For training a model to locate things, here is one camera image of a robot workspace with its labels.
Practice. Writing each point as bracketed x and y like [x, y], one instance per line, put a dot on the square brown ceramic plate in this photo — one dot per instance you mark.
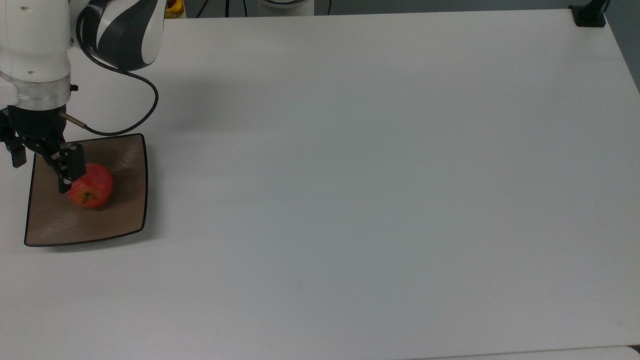
[115, 215]

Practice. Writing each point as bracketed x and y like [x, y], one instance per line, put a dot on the yellow red emergency stop button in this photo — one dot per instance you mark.
[174, 7]

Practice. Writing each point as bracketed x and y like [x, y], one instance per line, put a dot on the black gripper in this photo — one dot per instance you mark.
[37, 127]

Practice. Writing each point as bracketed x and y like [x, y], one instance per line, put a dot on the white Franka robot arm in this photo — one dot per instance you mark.
[45, 45]

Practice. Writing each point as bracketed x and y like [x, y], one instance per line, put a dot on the red apple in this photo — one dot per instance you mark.
[91, 186]

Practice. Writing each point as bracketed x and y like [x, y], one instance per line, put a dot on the black table clamp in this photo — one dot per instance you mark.
[589, 15]

